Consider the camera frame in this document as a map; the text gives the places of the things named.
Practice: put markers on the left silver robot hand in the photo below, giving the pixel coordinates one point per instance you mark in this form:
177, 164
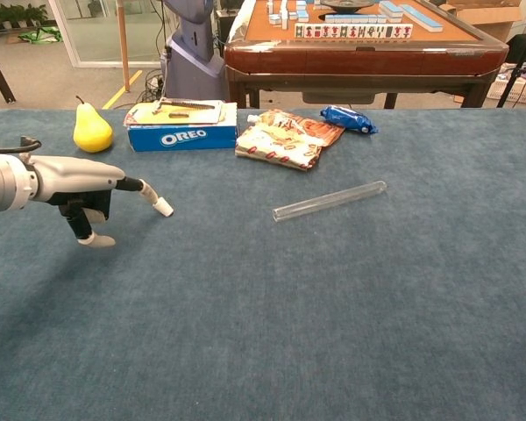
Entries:
79, 175

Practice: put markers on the clear glass test tube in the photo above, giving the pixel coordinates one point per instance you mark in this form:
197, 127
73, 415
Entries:
329, 201

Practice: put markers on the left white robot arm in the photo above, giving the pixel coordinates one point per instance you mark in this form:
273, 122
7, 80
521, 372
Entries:
4, 184

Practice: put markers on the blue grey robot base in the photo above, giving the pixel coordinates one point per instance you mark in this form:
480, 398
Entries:
193, 52

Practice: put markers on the yellow pear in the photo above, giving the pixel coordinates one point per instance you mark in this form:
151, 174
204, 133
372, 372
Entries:
92, 131

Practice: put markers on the blue Oreo box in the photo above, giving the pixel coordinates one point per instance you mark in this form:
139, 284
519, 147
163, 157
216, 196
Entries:
182, 138

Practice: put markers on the razor blister pack yellow card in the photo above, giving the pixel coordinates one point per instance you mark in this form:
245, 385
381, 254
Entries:
175, 115

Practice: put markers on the wooden pole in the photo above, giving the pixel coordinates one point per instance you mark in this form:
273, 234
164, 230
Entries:
123, 48

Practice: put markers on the green bag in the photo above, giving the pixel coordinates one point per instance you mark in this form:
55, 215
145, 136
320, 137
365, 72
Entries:
41, 35

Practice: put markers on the green potted plants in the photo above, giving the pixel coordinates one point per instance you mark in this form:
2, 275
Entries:
13, 15

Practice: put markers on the white red snack bag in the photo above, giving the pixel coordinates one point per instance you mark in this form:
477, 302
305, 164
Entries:
276, 149

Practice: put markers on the blue felt table cover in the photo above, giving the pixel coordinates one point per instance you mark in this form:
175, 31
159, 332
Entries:
289, 307

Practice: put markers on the blue snack packet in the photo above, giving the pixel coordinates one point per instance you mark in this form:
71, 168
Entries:
348, 118

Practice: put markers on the brown mahjong table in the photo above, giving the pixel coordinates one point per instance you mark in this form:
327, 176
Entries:
359, 61

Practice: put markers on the face-up mahjong tile row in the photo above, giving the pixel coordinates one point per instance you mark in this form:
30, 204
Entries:
353, 31

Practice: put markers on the blue backed mahjong tile row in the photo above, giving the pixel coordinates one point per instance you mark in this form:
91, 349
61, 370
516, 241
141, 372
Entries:
355, 18
423, 18

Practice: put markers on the cardboard box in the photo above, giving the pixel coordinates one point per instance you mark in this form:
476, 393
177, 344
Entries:
486, 17

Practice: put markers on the white plastic basket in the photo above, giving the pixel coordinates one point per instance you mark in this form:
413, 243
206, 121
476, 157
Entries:
519, 92

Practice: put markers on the black tripod stand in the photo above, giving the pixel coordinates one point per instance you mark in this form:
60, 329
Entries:
519, 57

